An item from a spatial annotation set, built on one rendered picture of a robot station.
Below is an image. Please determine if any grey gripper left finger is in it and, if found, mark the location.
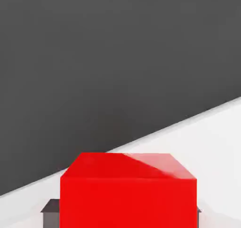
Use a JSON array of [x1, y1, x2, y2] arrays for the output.
[[11, 198, 61, 228]]

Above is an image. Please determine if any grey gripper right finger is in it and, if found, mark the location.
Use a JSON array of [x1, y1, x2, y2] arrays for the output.
[[196, 206, 234, 228]]

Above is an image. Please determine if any small red cube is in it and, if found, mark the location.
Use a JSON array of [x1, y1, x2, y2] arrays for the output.
[[59, 152, 198, 228]]

